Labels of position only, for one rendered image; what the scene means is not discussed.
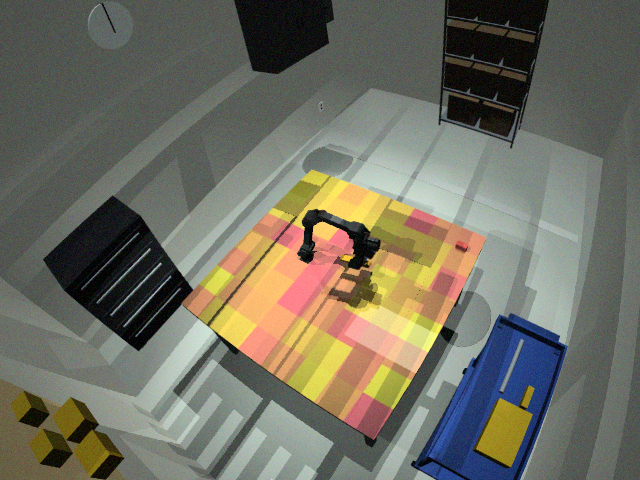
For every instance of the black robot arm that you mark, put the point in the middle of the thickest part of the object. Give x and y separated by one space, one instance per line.
354 229

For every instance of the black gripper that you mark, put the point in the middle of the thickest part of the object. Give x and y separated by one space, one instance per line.
357 261

